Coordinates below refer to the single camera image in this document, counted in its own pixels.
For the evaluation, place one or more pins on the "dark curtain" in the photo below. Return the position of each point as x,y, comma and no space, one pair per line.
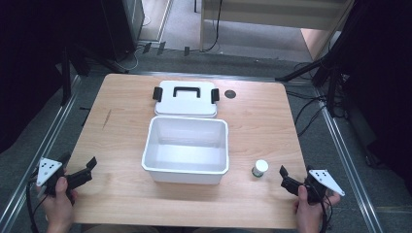
382,81
26,64

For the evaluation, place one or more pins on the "dark computer cabinet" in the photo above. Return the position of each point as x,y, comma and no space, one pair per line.
124,26

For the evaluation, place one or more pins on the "person's right hand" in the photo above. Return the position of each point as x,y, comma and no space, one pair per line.
309,215

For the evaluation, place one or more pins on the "white plastic storage box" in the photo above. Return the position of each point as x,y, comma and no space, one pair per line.
186,152

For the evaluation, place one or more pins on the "dark round table grommet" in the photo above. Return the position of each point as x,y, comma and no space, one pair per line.
230,94

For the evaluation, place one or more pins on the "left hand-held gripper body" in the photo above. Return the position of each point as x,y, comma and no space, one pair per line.
48,170

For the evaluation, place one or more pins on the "aluminium floor rail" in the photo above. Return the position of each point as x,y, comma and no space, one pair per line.
348,168
35,155

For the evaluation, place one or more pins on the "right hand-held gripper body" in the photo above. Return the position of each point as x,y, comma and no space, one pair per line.
319,183

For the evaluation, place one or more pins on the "small white-capped bottle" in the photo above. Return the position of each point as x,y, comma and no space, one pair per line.
259,167

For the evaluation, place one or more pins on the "person's left hand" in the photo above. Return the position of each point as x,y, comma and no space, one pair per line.
60,207

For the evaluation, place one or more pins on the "black tripod stand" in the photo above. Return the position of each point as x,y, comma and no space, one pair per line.
66,81
332,90

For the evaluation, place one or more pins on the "light wooden furniture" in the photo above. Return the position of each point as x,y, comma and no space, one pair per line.
275,14

